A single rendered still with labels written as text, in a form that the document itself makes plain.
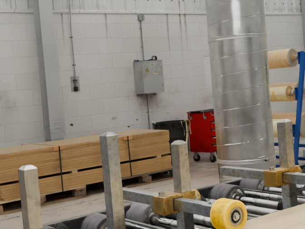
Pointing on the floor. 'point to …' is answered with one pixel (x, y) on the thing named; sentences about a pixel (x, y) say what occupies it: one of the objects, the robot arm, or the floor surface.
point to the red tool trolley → (202, 133)
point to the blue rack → (297, 110)
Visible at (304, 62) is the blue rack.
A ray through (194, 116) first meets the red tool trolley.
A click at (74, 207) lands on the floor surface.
